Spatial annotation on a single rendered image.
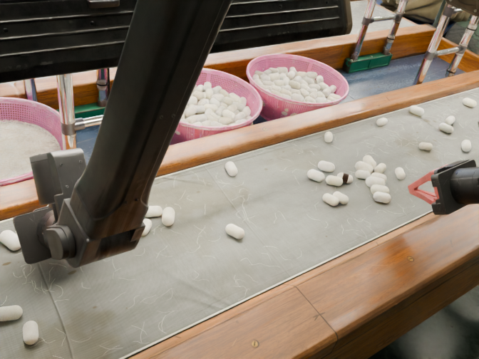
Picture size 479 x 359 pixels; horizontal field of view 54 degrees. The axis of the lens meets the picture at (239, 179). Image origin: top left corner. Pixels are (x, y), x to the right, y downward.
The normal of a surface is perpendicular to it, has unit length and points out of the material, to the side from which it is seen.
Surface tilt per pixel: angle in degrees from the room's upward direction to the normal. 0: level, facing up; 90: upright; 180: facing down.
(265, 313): 0
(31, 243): 50
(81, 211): 81
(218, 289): 0
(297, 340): 0
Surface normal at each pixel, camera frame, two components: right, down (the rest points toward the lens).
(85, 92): 0.55, 0.58
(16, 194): 0.15, -0.77
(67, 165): 0.64, -0.16
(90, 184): -0.67, 0.02
